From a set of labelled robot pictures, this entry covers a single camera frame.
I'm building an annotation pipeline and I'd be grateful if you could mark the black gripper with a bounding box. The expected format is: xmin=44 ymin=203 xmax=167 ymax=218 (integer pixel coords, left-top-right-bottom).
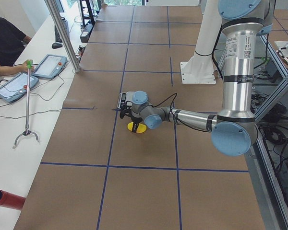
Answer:
xmin=131 ymin=112 xmax=142 ymax=133

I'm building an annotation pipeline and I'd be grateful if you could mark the yellow mango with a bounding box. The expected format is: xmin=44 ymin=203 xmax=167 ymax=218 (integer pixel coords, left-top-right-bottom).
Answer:
xmin=127 ymin=122 xmax=147 ymax=133

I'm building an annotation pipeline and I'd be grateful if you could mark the green handled reacher grabber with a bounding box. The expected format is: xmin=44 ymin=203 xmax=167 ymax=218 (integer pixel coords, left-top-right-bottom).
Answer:
xmin=12 ymin=59 xmax=39 ymax=149

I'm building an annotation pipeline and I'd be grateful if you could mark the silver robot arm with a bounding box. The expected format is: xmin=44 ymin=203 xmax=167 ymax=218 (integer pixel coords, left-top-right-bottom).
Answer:
xmin=129 ymin=0 xmax=275 ymax=156

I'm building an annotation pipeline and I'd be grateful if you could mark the operator hand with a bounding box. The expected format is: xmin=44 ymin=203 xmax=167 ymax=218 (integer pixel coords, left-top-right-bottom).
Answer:
xmin=21 ymin=62 xmax=35 ymax=72

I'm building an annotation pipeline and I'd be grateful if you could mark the silver digital kitchen scale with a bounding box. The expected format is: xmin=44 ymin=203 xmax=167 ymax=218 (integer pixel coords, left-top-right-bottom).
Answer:
xmin=117 ymin=92 xmax=134 ymax=109

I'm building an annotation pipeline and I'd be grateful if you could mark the brown paper table cover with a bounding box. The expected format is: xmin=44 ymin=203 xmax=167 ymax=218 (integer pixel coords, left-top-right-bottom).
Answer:
xmin=13 ymin=5 xmax=266 ymax=230

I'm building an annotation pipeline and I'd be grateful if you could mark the far blue teach pendant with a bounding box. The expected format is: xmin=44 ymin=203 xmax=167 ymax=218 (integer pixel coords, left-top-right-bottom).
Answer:
xmin=32 ymin=54 xmax=67 ymax=79

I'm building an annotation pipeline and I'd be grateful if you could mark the blue teach pendant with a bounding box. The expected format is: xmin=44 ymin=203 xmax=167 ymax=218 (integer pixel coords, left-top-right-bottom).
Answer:
xmin=0 ymin=73 xmax=28 ymax=103
xmin=32 ymin=54 xmax=67 ymax=79

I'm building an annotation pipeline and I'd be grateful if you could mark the black computer mouse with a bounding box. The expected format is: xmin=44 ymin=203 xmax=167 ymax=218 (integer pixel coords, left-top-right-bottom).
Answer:
xmin=51 ymin=42 xmax=63 ymax=49

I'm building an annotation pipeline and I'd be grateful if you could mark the black keyboard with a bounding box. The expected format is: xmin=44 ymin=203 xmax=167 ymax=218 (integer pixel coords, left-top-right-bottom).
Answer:
xmin=55 ymin=19 xmax=69 ymax=43

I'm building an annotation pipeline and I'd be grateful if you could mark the near blue teach pendant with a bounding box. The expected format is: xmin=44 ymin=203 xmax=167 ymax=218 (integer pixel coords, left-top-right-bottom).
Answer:
xmin=0 ymin=73 xmax=28 ymax=103

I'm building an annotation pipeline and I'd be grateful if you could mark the red cylinder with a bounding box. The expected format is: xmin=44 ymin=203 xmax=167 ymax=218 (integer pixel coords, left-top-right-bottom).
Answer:
xmin=0 ymin=190 xmax=26 ymax=210

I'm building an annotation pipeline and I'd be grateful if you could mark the operator in black shirt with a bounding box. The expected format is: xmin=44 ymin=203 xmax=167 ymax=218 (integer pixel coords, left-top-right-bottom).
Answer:
xmin=0 ymin=17 xmax=31 ymax=76

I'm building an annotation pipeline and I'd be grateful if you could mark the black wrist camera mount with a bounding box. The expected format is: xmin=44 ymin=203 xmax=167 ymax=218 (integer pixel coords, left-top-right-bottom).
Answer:
xmin=120 ymin=101 xmax=132 ymax=119

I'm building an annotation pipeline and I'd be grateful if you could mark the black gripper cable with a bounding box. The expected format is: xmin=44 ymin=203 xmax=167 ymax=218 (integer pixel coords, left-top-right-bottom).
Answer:
xmin=151 ymin=92 xmax=178 ymax=108

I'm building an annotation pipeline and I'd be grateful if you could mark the white camera pillar with base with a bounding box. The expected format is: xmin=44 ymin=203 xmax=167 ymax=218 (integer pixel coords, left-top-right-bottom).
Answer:
xmin=180 ymin=0 xmax=222 ymax=84

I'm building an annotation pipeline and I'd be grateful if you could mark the aluminium frame post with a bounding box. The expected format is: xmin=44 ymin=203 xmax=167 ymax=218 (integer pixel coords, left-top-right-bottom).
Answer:
xmin=45 ymin=0 xmax=81 ymax=73

